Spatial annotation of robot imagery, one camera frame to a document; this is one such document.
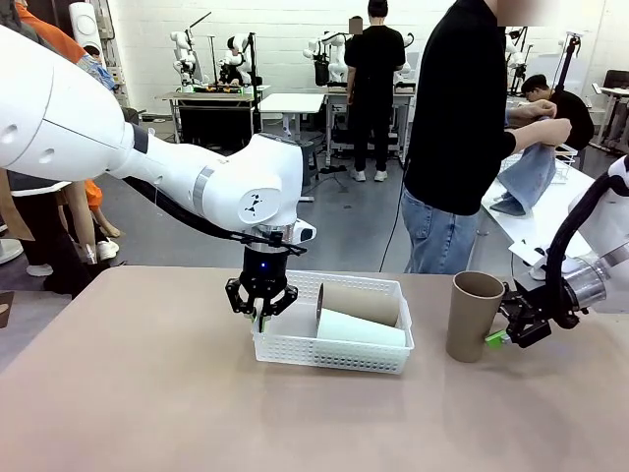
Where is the thin black hanging cable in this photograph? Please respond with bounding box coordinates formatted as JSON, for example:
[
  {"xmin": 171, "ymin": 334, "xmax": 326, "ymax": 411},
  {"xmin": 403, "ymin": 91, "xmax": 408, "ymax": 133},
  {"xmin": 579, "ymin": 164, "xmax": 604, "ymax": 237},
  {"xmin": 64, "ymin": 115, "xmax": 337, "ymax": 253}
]
[{"xmin": 378, "ymin": 164, "xmax": 410, "ymax": 272}]

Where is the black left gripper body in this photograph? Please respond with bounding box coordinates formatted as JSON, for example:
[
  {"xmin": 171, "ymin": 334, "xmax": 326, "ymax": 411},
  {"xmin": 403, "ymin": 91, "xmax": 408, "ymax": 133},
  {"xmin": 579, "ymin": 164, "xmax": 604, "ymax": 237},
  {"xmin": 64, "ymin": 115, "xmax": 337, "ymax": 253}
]
[{"xmin": 240, "ymin": 247, "xmax": 290, "ymax": 292}]

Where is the grey robot workbench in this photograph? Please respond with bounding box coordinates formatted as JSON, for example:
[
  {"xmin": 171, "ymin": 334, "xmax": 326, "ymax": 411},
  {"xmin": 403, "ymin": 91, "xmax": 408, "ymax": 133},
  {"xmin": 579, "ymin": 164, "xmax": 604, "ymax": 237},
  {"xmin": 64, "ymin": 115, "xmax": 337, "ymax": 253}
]
[{"xmin": 155, "ymin": 86, "xmax": 271, "ymax": 148}]

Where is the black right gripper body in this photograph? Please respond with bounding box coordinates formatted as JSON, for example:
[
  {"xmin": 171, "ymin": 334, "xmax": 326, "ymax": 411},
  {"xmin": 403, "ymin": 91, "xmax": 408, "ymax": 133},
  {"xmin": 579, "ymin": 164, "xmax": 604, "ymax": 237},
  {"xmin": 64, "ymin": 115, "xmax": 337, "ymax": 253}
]
[{"xmin": 519, "ymin": 282, "xmax": 582, "ymax": 330}]

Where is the brown paper cup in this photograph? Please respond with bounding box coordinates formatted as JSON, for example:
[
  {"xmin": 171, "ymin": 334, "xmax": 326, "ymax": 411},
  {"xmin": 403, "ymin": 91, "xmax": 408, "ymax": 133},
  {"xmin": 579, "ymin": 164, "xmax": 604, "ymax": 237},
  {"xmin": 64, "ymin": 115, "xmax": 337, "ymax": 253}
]
[
  {"xmin": 445, "ymin": 270, "xmax": 507, "ymax": 364},
  {"xmin": 316, "ymin": 282, "xmax": 401, "ymax": 328}
]

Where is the white side table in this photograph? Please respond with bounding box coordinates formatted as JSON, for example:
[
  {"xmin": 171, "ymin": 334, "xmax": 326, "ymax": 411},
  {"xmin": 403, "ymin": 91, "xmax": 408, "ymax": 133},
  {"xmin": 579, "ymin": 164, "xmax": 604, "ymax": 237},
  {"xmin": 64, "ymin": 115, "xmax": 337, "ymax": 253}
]
[{"xmin": 480, "ymin": 164, "xmax": 611, "ymax": 276}]

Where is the person in blue patterned shirt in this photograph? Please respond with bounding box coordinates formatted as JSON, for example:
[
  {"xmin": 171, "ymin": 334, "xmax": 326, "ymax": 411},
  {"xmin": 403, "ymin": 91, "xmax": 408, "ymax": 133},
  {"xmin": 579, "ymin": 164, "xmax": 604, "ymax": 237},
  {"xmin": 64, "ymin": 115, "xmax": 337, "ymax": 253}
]
[{"xmin": 63, "ymin": 48, "xmax": 123, "ymax": 263}]

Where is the grey plastic stool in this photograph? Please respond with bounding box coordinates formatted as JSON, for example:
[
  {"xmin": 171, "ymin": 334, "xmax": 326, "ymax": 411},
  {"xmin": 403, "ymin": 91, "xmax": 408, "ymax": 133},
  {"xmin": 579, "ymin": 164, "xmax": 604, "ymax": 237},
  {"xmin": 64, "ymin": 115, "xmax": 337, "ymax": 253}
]
[{"xmin": 298, "ymin": 140, "xmax": 319, "ymax": 187}]

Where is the pale green cup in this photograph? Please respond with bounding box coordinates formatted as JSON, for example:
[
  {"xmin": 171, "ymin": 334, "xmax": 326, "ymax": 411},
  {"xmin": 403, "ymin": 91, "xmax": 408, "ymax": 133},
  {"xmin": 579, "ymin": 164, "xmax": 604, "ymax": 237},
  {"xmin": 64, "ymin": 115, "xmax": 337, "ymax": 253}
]
[{"xmin": 315, "ymin": 308, "xmax": 408, "ymax": 349}]

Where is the person in dark green jacket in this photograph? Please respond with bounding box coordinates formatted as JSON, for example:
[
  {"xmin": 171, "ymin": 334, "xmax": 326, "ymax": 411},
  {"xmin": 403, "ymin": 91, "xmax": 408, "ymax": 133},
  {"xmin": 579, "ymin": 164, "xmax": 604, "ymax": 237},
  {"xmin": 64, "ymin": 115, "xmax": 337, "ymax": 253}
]
[{"xmin": 7, "ymin": 170, "xmax": 99, "ymax": 297}]

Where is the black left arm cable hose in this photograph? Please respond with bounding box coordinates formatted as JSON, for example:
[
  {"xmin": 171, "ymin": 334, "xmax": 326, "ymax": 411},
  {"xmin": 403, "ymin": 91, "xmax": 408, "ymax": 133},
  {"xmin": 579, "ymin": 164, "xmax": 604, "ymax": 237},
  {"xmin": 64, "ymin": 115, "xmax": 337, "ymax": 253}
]
[{"xmin": 121, "ymin": 175, "xmax": 247, "ymax": 243}]

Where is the person in black shirt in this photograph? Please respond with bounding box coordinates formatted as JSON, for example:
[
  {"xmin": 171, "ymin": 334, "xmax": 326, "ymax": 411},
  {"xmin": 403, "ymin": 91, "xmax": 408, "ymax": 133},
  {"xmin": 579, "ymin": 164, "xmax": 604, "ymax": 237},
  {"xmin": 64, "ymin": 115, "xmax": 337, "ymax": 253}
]
[{"xmin": 400, "ymin": 0, "xmax": 518, "ymax": 275}]

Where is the seated person in black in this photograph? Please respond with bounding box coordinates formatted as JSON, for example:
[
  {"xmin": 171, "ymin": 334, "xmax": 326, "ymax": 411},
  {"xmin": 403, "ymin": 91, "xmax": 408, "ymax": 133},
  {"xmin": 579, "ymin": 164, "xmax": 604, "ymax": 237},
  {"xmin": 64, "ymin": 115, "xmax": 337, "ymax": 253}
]
[{"xmin": 520, "ymin": 73, "xmax": 596, "ymax": 151}]

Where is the white standing desk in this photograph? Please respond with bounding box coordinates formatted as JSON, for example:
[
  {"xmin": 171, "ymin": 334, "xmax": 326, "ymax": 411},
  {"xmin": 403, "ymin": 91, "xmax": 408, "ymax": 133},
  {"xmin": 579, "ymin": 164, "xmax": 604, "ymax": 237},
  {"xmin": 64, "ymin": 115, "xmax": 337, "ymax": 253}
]
[{"xmin": 257, "ymin": 91, "xmax": 326, "ymax": 204}]

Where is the standing person in black clothes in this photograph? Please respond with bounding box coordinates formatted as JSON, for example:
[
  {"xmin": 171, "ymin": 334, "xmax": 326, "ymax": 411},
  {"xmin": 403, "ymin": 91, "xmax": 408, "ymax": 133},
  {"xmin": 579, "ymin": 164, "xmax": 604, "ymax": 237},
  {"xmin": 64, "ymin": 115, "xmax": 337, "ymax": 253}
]
[{"xmin": 343, "ymin": 0, "xmax": 407, "ymax": 183}]

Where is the person's right hand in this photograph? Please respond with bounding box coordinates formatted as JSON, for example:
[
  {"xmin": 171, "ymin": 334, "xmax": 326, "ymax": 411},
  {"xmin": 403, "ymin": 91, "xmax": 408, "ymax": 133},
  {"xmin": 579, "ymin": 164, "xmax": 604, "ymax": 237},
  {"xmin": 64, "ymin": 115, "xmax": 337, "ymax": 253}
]
[{"xmin": 539, "ymin": 116, "xmax": 574, "ymax": 148}]

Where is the white wire dish rack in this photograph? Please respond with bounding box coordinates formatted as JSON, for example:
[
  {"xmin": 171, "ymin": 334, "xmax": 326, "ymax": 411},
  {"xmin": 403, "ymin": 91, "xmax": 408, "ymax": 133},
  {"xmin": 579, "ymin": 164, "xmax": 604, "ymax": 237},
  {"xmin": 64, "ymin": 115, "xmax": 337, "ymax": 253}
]
[{"xmin": 498, "ymin": 142, "xmax": 579, "ymax": 186}]

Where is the blue grey towel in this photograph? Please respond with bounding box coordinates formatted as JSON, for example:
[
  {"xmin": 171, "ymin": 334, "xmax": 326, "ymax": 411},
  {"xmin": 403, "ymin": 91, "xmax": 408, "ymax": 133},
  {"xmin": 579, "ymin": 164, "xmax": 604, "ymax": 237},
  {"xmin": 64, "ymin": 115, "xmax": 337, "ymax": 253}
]
[{"xmin": 489, "ymin": 144, "xmax": 558, "ymax": 218}]

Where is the white perforated plastic basket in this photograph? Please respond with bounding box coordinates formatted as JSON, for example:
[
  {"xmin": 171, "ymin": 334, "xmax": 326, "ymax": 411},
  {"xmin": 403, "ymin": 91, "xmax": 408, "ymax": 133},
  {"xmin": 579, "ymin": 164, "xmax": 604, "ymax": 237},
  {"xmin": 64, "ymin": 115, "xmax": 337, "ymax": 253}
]
[{"xmin": 251, "ymin": 269, "xmax": 416, "ymax": 377}]

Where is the person's left hand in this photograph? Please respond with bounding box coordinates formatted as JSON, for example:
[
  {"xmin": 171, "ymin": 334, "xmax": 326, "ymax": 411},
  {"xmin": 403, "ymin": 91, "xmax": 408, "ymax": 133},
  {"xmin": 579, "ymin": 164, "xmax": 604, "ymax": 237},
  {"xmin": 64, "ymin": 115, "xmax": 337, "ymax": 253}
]
[{"xmin": 518, "ymin": 99, "xmax": 559, "ymax": 123}]

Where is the black tripod stand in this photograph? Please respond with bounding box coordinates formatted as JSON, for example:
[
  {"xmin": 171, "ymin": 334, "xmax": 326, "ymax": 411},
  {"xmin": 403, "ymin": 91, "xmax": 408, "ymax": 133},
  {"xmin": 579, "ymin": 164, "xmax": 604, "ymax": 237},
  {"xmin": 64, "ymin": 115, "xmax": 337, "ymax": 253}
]
[{"xmin": 551, "ymin": 31, "xmax": 586, "ymax": 93}]

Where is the person in orange jacket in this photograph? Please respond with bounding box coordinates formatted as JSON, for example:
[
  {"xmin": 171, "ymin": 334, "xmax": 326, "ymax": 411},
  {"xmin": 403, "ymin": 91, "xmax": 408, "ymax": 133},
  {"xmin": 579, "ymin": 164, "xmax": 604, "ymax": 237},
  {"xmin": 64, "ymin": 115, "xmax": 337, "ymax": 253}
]
[{"xmin": 14, "ymin": 0, "xmax": 105, "ymax": 210}]

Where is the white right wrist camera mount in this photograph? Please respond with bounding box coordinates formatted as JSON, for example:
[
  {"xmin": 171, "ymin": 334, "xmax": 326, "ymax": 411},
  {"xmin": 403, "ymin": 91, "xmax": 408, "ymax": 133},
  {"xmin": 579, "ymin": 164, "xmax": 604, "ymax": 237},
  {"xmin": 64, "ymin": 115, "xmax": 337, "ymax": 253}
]
[{"xmin": 507, "ymin": 238, "xmax": 582, "ymax": 282}]

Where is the black left wrist bracket plate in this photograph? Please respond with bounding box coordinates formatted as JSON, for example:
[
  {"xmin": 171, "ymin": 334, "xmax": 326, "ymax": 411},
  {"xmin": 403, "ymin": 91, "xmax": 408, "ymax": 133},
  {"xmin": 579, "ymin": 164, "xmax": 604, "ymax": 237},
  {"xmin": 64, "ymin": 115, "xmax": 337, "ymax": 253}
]
[{"xmin": 227, "ymin": 230, "xmax": 309, "ymax": 258}]

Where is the person's right forearm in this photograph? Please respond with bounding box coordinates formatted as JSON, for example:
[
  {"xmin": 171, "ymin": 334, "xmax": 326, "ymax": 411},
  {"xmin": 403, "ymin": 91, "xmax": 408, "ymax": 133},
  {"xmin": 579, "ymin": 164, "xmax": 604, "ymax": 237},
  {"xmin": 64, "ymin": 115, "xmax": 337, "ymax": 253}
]
[{"xmin": 508, "ymin": 121, "xmax": 547, "ymax": 152}]

